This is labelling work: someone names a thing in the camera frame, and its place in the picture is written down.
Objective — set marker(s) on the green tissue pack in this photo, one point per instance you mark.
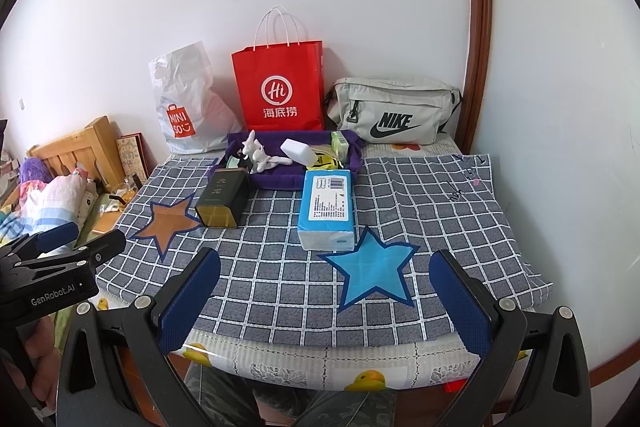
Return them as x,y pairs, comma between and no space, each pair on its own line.
341,147

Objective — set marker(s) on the person's camouflage trousers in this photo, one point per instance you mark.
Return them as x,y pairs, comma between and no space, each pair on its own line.
225,397

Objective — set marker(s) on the white plastic shopping bag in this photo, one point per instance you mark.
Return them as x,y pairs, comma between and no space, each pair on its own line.
185,97

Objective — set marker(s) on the duck print tablecloth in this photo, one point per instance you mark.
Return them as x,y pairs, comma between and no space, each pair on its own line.
300,364

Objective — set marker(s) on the grey waist bag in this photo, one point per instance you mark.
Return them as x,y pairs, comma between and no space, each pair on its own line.
400,102

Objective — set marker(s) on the white soft pack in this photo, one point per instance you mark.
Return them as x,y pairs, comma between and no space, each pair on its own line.
296,150

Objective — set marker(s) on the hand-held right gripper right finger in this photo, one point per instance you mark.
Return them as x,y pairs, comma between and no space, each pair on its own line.
460,302

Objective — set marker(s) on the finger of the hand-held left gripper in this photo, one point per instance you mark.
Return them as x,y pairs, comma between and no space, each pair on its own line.
97,249
50,234

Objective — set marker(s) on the red paper bag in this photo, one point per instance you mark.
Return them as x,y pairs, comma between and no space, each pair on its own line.
280,72

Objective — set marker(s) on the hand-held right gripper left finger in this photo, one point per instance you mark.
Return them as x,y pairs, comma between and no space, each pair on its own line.
192,297

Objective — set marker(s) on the dark tin box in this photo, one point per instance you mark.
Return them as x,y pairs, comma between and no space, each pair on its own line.
220,197

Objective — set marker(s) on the blue tissue pack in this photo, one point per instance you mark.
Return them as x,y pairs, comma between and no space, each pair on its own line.
325,207

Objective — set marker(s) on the grey checked star cloth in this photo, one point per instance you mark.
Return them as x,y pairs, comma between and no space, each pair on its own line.
440,217

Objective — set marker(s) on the wooden door frame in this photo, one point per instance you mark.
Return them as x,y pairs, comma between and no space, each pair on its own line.
477,32

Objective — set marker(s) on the small red piece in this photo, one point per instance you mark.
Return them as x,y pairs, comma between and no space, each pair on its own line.
457,387

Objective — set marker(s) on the purple fabric storage box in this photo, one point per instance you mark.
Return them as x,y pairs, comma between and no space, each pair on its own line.
280,179

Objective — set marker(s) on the wooden baseboard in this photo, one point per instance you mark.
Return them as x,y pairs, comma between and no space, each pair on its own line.
605,369

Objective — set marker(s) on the person's left hand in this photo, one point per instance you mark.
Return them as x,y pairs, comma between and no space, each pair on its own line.
47,357

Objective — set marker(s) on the purple plush toy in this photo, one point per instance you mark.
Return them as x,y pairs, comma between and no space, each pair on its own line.
34,169

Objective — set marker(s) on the brown picture frame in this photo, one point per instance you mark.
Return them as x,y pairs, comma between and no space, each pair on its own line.
131,157

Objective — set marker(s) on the white plush toy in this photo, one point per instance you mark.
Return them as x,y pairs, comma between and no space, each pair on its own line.
257,154

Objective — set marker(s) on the wooden bed headboard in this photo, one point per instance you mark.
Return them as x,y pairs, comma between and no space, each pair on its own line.
97,142

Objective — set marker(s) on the yellow and black pouch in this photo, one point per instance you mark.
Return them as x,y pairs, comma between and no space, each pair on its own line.
325,163

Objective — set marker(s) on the small pale green packet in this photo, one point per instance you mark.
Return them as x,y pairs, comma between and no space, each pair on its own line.
234,163

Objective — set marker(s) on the pile of pale bedding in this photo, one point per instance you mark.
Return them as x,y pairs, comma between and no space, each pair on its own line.
55,202

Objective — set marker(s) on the wooden bedside table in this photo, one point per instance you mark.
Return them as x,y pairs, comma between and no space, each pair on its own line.
107,222

